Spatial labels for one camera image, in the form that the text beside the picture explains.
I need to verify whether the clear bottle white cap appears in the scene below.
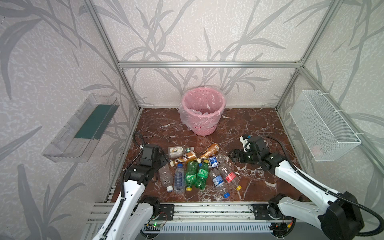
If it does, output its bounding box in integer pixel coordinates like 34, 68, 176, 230
158, 165, 174, 193

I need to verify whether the soda water bottle blue cap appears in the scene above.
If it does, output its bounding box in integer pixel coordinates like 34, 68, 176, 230
175, 164, 185, 195

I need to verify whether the clear bottle red label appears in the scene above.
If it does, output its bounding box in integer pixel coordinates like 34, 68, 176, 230
218, 164, 242, 191

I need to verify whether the nescafe brown bottle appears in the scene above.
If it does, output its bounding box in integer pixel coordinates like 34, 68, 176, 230
170, 151, 197, 167
197, 143, 220, 163

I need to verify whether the crushed green Sprite bottle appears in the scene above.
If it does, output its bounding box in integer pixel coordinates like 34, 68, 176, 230
185, 161, 199, 192

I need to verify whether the green Sprite bottle yellow cap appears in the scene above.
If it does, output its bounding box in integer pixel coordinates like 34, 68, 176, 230
196, 159, 210, 190

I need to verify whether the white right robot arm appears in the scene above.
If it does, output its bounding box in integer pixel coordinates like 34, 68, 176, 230
229, 135, 384, 240

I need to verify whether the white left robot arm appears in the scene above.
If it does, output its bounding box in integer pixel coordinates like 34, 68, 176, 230
93, 131, 168, 240

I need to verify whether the clear plastic bin liner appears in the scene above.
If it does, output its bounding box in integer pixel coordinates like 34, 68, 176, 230
179, 85, 227, 132

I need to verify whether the pink perforated plastic bin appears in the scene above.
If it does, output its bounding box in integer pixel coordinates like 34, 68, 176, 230
180, 86, 227, 136

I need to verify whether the clear bottle bird label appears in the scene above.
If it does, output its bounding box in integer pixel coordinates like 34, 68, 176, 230
168, 146, 194, 159

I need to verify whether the crushed clear bottle blue label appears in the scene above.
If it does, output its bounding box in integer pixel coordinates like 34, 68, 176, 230
209, 155, 230, 168

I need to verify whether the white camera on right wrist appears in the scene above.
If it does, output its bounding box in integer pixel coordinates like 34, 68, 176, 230
240, 135, 252, 152

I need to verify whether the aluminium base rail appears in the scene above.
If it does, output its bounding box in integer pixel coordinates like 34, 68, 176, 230
88, 198, 325, 240

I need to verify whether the white wire mesh basket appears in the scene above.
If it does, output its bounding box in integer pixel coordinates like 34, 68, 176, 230
290, 90, 362, 162

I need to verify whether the clear wall tray green mat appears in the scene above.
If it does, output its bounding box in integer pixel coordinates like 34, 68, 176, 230
42, 94, 120, 163

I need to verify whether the horizontal aluminium frame bar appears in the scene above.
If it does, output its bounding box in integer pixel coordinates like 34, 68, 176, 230
118, 61, 302, 69

